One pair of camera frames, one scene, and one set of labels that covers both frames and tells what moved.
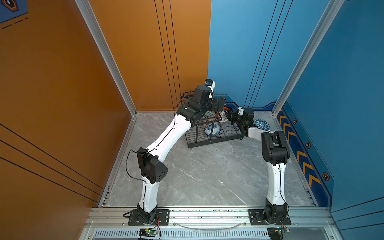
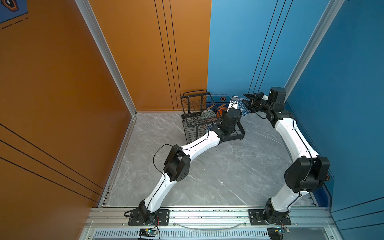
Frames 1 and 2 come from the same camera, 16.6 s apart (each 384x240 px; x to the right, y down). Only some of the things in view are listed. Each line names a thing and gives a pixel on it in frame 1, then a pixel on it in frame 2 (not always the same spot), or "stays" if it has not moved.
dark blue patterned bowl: (261, 124) to (241, 105)
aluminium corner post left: (107, 52) stays
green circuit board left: (148, 232) stays
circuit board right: (276, 233) stays
